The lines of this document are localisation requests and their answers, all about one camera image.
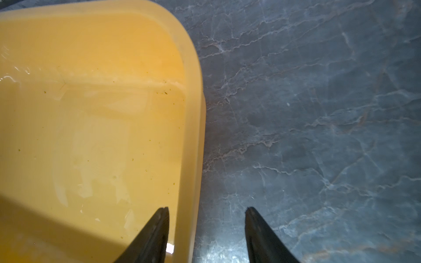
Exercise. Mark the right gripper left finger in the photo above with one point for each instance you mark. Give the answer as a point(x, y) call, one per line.
point(150, 244)

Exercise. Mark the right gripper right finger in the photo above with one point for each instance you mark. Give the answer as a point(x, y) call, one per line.
point(263, 245)

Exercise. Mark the yellow plastic storage box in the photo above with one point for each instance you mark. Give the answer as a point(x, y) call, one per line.
point(102, 123)

